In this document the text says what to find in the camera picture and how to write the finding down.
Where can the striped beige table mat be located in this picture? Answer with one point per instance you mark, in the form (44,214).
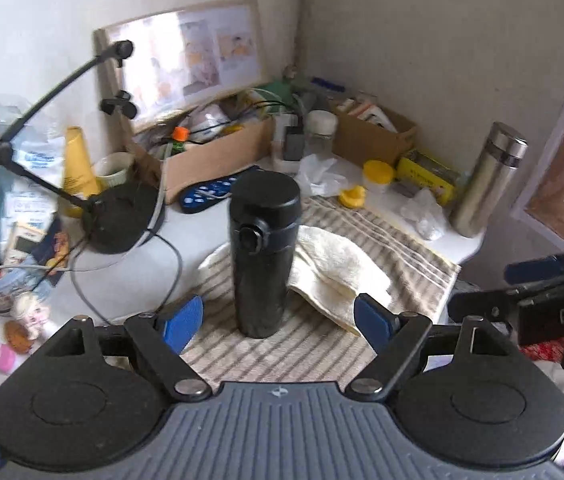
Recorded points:
(309,347)

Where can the yellow rubber duck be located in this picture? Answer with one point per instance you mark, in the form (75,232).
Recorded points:
(353,198)

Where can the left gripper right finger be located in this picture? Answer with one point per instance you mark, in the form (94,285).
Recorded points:
(397,340)

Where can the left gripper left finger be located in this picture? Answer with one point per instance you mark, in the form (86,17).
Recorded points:
(159,338)

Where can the black thermos bottle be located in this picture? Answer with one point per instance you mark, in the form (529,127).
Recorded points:
(264,213)

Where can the small cardboard box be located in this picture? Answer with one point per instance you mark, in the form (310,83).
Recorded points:
(358,141)

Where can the white lid glass jar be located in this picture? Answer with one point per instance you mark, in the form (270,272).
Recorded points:
(320,129)

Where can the steel thermos bottle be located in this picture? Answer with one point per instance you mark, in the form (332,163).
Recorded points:
(502,153)

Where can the white fluffy cloth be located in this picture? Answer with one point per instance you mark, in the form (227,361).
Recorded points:
(328,271)

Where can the yellow lid plastic jar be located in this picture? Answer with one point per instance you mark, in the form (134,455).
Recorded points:
(377,176)

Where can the wooden picture frame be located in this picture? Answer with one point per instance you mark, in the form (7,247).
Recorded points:
(184,58)

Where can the pale green ceramic cup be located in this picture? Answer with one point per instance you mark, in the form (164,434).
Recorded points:
(113,169)

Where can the yellow green tin box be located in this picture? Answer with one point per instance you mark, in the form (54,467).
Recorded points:
(426,172)

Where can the white tissue packet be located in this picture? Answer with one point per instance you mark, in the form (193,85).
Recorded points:
(40,149)

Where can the blue white dotted case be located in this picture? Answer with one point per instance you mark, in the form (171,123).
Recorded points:
(200,196)

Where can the long cardboard box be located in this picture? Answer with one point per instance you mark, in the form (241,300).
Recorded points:
(226,135)

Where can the orange cap green bottle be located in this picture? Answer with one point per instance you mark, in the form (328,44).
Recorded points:
(179,137)

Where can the white power strip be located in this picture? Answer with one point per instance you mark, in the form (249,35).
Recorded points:
(280,123)

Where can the black charger plug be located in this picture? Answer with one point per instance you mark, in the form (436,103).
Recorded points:
(294,144)

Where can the crumpled white tissue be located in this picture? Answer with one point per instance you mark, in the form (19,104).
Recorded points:
(315,177)

